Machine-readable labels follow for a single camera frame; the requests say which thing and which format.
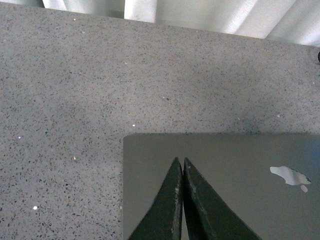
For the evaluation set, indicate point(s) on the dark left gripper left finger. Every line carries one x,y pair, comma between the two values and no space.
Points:
163,220

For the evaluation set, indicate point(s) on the grey laptop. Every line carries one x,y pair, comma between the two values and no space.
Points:
272,182

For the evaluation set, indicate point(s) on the white pleated curtain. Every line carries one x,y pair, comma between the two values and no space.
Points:
291,21

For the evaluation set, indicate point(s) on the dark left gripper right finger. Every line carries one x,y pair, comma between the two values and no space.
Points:
207,216

